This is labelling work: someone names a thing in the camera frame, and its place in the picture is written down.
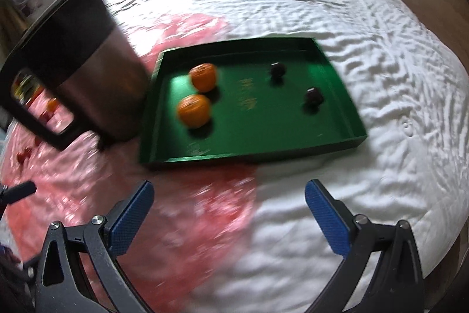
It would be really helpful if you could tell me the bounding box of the red apple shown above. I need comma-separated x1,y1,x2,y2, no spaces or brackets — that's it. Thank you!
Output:
16,146,33,165

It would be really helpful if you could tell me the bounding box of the green tray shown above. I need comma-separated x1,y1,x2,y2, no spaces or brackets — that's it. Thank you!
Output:
138,36,367,168

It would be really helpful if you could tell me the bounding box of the dark plum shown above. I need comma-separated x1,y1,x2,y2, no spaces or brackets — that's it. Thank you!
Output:
305,87,324,107
269,62,286,81

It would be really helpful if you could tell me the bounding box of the pink plastic sheet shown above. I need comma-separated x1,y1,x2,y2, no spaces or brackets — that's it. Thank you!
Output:
0,13,258,313

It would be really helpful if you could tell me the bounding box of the white bed sheet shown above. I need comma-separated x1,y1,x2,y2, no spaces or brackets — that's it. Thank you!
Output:
106,0,468,312

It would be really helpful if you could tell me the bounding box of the wrinkled mandarin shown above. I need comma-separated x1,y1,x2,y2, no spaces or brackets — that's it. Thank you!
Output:
188,63,217,93
176,94,211,129

